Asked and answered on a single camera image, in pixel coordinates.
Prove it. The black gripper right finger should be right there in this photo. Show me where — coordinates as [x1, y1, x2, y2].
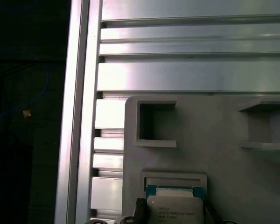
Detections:
[204, 206, 238, 224]

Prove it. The grey parts rack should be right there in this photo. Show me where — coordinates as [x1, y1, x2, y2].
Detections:
[122, 95, 280, 224]

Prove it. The silver CPU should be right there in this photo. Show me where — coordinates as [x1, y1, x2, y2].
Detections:
[144, 184, 205, 224]

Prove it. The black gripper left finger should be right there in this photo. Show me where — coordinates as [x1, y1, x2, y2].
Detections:
[84, 197, 147, 224]

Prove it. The thin blue cable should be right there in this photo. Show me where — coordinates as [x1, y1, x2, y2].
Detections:
[0, 63, 49, 126]

